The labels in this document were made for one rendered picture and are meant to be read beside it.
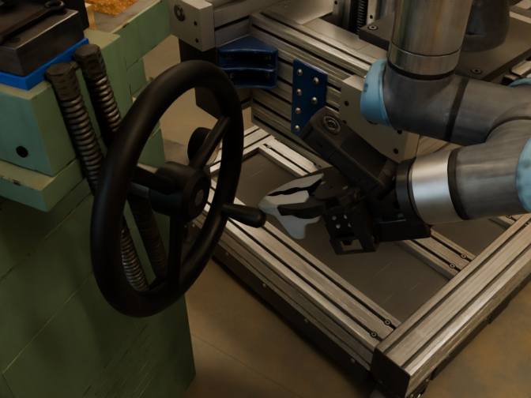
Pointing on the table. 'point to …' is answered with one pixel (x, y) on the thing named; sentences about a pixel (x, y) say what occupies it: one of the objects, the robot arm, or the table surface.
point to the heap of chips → (110, 5)
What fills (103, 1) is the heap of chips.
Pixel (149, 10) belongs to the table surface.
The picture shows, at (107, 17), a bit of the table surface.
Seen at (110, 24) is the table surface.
